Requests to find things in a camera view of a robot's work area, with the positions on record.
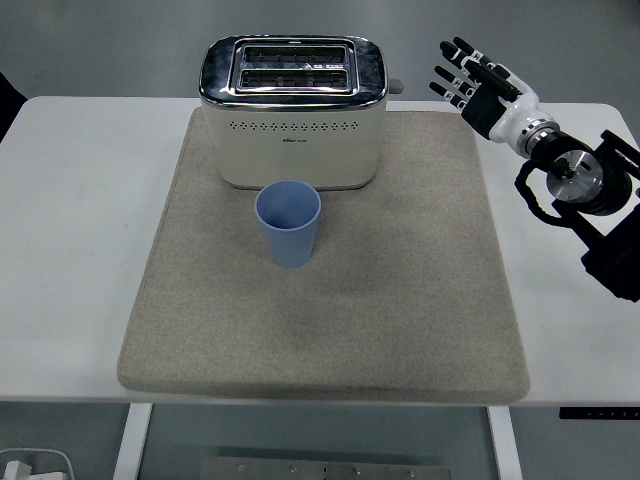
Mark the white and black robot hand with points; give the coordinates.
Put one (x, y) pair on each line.
(505, 120)

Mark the blue ribbed plastic cup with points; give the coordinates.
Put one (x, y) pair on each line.
(290, 245)

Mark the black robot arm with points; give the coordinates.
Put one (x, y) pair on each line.
(575, 175)

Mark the cream and chrome toaster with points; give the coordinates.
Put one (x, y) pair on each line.
(295, 150)

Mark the beige felt mat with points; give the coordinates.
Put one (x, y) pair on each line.
(300, 320)

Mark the black table control panel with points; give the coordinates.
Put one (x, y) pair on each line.
(600, 413)

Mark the white table leg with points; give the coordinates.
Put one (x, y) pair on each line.
(131, 440)
(505, 445)

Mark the grey metal plate with screws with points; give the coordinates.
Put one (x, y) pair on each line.
(325, 470)

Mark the person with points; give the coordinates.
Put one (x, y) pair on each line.
(10, 105)

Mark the white block in bin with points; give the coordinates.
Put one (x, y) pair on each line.
(15, 471)

